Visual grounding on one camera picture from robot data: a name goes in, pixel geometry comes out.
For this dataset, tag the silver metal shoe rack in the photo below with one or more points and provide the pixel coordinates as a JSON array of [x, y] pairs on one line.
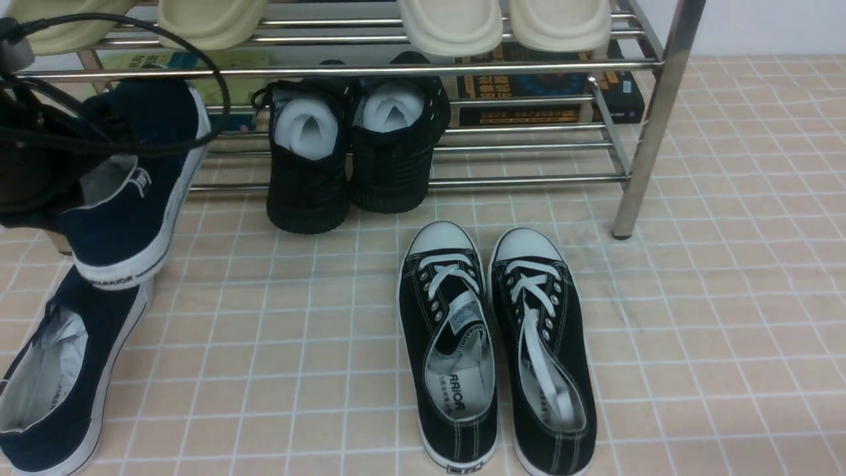
[[667, 64]]

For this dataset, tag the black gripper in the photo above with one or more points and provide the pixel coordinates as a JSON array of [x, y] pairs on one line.
[[40, 181]]

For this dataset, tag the black canvas lace-up shoe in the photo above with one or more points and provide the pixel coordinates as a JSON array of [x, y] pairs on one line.
[[449, 344], [535, 303]]

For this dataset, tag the black and yellow book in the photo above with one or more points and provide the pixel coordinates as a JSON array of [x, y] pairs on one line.
[[623, 97]]

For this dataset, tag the black sneaker right on rack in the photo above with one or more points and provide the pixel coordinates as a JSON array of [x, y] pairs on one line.
[[396, 124]]

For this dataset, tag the cream slipper far right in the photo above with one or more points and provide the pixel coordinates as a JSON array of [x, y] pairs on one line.
[[561, 26]]

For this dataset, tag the olive green slipper far left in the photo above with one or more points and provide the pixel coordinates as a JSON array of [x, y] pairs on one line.
[[61, 39]]

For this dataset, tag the black canvas lace-up shoe left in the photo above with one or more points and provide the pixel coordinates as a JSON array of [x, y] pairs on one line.
[[449, 344]]

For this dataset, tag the black sneaker left on rack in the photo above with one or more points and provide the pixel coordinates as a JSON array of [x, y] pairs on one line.
[[309, 141]]

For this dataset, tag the cream slipper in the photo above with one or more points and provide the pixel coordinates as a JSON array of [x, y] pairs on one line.
[[452, 28], [561, 26]]

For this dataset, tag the black canvas lace-up shoe right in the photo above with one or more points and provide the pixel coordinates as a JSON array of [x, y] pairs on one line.
[[535, 303]]

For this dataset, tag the olive green slipper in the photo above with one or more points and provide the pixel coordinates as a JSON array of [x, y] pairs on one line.
[[211, 25], [61, 39]]

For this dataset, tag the green and blue book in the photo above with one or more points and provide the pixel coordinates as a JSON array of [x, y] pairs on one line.
[[243, 115]]

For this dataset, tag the navy slip-on shoe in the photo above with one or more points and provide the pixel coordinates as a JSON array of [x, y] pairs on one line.
[[54, 392], [122, 231]]

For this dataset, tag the black sneaker on rack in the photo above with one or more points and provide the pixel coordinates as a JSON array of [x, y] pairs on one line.
[[309, 141], [396, 124]]

